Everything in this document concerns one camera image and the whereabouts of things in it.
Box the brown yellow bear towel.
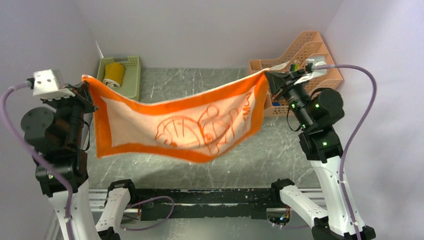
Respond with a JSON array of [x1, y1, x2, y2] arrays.
[[102, 62, 125, 89]]

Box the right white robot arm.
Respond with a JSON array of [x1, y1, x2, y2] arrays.
[[265, 71, 376, 240]]

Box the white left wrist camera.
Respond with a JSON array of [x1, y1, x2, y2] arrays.
[[32, 69, 75, 101]]

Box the aluminium frame rail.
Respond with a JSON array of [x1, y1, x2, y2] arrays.
[[43, 188, 329, 240]]

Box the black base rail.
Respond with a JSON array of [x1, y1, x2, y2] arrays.
[[133, 188, 286, 221]]

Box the white paper in organizer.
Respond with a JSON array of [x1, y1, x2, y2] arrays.
[[269, 61, 289, 71]]

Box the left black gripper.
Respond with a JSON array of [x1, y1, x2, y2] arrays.
[[40, 80, 99, 145]]

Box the orange plastic file organizer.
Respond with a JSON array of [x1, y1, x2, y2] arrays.
[[247, 31, 343, 117]]

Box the orange and cream towel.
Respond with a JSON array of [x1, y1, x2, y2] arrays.
[[82, 70, 269, 163]]

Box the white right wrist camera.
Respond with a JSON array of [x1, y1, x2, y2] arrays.
[[294, 56, 328, 85]]

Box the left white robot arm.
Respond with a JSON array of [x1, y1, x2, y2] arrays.
[[20, 82, 139, 240]]

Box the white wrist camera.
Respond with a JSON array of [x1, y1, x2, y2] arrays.
[[294, 56, 328, 85], [32, 69, 75, 101]]

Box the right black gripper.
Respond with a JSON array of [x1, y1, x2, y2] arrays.
[[264, 68, 313, 129]]

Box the green plastic basket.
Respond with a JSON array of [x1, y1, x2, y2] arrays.
[[96, 56, 142, 101]]

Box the coloured pens in organizer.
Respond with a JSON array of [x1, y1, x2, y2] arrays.
[[289, 60, 301, 72]]

